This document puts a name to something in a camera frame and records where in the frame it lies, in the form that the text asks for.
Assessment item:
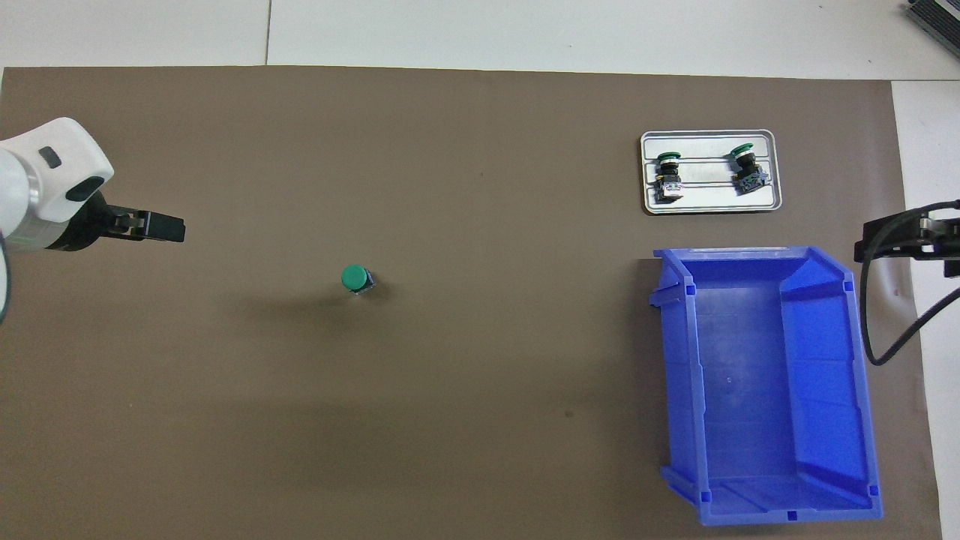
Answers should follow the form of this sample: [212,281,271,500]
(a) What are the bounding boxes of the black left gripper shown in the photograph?
[45,191,186,252]

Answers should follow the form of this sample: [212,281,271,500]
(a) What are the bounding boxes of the green push button switch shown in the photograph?
[651,151,685,202]
[340,265,374,296]
[726,142,771,196]

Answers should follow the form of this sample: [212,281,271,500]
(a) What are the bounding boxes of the silver metal tray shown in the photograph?
[640,129,783,216]

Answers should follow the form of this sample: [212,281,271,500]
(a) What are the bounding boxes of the blue plastic storage bin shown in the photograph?
[649,245,884,527]

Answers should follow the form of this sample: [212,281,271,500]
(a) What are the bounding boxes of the grey ribbed device box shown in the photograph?
[904,0,960,47]

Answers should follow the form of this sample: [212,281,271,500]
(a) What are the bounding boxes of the brown table mat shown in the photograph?
[0,65,944,540]

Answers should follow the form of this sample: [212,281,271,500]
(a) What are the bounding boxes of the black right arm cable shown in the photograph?
[860,199,960,366]

